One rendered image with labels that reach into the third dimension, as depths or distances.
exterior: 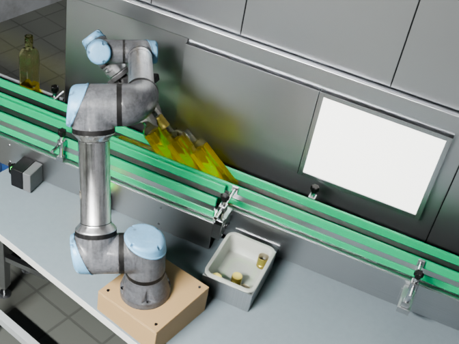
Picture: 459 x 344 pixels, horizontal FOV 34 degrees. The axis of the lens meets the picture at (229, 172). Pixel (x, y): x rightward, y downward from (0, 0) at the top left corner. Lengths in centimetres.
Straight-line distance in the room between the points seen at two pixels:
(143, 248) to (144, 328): 26
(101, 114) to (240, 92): 64
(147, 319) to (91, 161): 50
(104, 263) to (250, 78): 78
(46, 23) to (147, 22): 272
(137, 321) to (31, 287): 126
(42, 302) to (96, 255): 127
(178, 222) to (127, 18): 71
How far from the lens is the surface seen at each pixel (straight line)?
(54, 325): 331
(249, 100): 252
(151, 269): 217
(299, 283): 256
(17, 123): 274
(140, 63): 226
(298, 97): 245
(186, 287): 233
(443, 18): 226
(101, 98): 204
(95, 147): 207
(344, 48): 236
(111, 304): 231
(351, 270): 256
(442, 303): 256
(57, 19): 531
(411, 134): 242
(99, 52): 240
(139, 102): 205
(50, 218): 266
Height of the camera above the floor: 258
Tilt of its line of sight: 39 degrees down
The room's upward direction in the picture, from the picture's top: 11 degrees clockwise
